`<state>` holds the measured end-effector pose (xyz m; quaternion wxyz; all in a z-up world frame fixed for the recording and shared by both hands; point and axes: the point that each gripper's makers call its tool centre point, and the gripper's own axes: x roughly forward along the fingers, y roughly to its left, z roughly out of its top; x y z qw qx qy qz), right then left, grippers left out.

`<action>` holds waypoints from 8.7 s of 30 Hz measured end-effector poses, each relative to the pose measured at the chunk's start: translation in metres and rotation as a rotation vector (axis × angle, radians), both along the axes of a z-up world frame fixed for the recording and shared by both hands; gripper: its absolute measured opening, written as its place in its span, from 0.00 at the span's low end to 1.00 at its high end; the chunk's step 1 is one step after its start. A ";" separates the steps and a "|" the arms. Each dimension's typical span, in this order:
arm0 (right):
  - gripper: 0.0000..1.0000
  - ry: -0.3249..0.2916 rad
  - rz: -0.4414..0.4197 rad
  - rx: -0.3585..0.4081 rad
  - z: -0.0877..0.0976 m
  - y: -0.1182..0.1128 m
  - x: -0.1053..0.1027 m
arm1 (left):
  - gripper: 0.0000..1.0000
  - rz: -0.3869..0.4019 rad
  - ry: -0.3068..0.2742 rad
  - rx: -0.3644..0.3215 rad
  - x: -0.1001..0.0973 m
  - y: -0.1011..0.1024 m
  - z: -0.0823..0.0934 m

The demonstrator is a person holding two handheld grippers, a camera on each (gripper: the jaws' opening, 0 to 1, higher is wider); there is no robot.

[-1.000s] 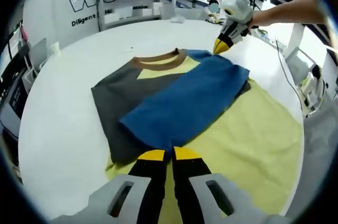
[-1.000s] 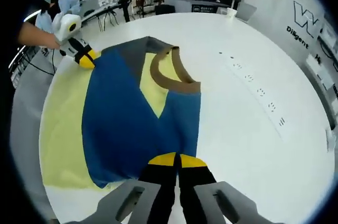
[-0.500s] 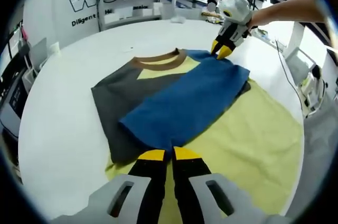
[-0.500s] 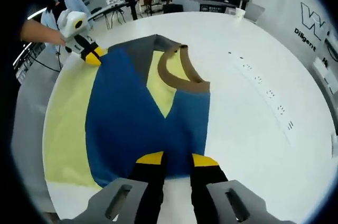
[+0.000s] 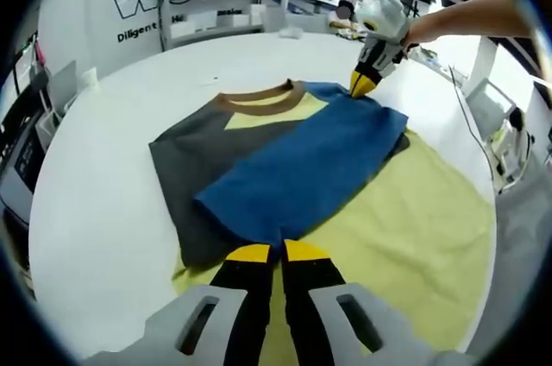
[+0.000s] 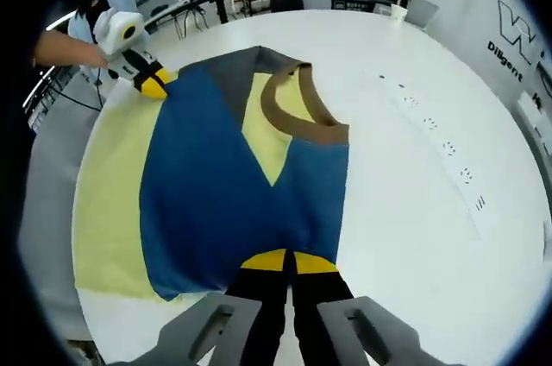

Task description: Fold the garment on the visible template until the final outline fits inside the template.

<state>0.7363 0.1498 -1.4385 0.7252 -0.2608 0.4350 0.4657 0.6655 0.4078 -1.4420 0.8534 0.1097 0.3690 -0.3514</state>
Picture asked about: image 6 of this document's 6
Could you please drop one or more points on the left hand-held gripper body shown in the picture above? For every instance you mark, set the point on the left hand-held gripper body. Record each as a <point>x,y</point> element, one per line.
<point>116,35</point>

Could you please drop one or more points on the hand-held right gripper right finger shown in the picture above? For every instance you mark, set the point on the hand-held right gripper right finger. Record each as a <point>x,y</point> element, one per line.
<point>319,297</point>

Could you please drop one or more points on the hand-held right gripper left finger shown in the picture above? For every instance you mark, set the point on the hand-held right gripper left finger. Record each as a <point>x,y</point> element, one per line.
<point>259,297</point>

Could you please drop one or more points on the yellow blue black garment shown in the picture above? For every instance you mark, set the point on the yellow blue black garment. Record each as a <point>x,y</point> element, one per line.
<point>194,167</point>

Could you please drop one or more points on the person's left hand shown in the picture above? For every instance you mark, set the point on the person's left hand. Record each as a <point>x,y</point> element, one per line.
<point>97,58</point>

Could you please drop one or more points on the black bin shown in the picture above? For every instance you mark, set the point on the black bin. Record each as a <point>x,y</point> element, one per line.
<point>286,4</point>

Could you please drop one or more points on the white paper cup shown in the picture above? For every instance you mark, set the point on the white paper cup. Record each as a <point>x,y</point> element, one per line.
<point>399,16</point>

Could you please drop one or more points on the grey chair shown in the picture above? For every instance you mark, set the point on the grey chair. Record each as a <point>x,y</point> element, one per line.
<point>422,12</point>

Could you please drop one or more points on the grey metal shelf rack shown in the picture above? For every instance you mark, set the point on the grey metal shelf rack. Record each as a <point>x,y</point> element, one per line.
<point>544,77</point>

